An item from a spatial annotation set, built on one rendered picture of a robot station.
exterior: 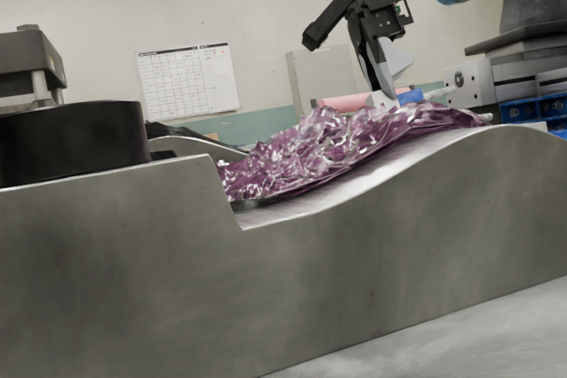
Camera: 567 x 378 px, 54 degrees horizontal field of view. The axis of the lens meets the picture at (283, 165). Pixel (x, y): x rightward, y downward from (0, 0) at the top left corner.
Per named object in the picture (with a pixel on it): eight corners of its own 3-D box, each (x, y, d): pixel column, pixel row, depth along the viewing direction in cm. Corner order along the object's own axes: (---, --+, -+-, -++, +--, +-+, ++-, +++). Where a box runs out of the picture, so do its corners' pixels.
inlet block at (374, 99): (454, 108, 87) (443, 76, 87) (465, 101, 82) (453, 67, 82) (375, 132, 86) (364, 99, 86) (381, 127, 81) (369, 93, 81)
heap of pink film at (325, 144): (422, 164, 56) (410, 89, 56) (566, 162, 40) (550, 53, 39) (170, 218, 47) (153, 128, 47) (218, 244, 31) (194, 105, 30)
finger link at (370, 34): (388, 56, 78) (366, 5, 81) (378, 58, 78) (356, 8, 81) (384, 71, 83) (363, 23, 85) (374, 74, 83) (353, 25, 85)
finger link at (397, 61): (429, 79, 78) (403, 26, 81) (389, 92, 78) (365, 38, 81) (424, 89, 81) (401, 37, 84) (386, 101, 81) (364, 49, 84)
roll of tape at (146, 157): (180, 157, 32) (169, 97, 32) (71, 176, 25) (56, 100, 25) (83, 173, 36) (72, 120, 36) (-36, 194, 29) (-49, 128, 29)
